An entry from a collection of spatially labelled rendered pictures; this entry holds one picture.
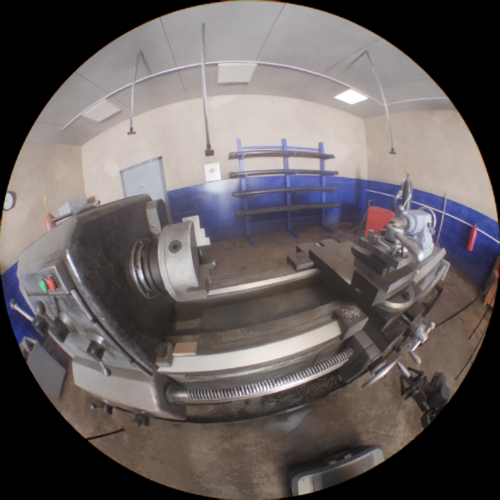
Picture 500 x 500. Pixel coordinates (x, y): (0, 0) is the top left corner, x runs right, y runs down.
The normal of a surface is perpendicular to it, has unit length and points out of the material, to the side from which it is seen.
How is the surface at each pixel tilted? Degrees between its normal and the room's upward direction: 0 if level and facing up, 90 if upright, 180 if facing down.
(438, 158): 90
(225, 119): 90
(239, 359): 36
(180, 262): 65
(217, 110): 90
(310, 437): 0
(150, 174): 90
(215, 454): 0
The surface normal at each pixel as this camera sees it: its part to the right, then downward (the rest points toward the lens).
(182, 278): 0.18, 0.28
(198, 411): -0.10, -0.90
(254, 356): 0.04, -0.49
